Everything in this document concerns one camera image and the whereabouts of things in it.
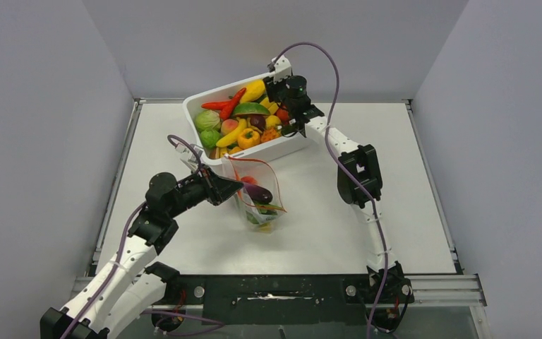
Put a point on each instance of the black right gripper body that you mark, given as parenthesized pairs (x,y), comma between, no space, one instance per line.
(278,92)

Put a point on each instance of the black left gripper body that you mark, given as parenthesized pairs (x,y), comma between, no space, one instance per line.
(193,193)

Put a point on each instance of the red tomato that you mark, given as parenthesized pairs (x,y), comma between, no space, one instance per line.
(249,180)

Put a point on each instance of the purple eggplant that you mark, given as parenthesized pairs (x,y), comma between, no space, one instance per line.
(258,194)

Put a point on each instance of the clear zip top bag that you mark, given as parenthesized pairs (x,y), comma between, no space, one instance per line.
(235,168)

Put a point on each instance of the green leaf vegetable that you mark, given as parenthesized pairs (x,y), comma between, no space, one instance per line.
(260,214)

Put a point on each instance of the yellow green starfruit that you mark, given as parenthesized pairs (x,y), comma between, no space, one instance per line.
(266,227)

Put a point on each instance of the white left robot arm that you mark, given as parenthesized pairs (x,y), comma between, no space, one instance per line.
(133,279)

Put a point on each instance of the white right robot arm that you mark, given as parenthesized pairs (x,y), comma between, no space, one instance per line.
(359,183)

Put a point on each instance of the orange fried food piece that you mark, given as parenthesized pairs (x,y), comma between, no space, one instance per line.
(270,135)

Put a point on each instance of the orange tangerine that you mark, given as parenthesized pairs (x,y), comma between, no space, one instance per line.
(283,115)

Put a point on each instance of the small yellow lemon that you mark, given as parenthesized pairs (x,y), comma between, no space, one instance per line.
(272,122)

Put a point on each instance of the yellow mango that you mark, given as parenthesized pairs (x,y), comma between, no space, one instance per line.
(253,91)

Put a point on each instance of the dark purple passionfruit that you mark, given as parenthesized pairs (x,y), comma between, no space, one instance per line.
(257,122)

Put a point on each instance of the watermelon slice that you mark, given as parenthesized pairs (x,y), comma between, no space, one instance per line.
(250,108)

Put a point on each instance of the white plastic bin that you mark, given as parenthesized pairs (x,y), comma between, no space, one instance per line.
(271,150)

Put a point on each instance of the green custard apple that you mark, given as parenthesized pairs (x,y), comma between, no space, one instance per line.
(209,138)

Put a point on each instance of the yellow bell pepper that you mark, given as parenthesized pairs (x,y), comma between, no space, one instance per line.
(248,138)

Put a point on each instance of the yellow banana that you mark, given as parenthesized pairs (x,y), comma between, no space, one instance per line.
(227,140)

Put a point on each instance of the red chili pepper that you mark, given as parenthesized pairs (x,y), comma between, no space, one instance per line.
(227,110)
(215,105)

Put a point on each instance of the green cabbage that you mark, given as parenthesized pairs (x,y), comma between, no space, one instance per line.
(207,120)

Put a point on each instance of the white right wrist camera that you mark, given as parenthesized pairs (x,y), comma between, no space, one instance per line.
(280,69)

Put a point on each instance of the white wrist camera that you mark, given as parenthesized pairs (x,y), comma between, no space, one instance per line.
(191,156)
(280,69)

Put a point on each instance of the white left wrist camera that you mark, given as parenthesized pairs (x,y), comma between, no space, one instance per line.
(191,156)

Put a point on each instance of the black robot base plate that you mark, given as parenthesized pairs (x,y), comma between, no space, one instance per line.
(292,299)

